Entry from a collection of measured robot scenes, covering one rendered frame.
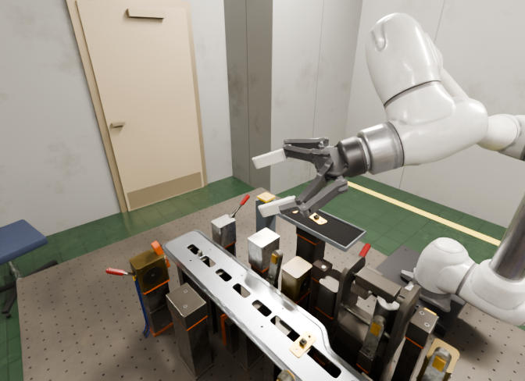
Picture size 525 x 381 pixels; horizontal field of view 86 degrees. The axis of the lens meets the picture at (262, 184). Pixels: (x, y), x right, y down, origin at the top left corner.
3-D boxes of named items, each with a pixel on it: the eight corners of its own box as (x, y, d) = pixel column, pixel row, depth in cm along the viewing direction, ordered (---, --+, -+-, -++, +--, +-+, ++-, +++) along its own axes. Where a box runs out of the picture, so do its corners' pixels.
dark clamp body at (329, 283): (308, 354, 109) (317, 281, 92) (326, 335, 116) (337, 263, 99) (324, 368, 104) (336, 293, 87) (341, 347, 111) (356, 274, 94)
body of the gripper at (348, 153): (371, 182, 54) (323, 195, 55) (356, 154, 60) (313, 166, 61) (369, 154, 49) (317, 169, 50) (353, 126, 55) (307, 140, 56)
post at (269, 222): (255, 273, 147) (254, 200, 127) (265, 266, 152) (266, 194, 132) (265, 281, 142) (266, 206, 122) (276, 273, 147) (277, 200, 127)
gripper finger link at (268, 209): (298, 204, 53) (298, 208, 53) (262, 215, 54) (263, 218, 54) (294, 194, 51) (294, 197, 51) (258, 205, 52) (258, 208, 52)
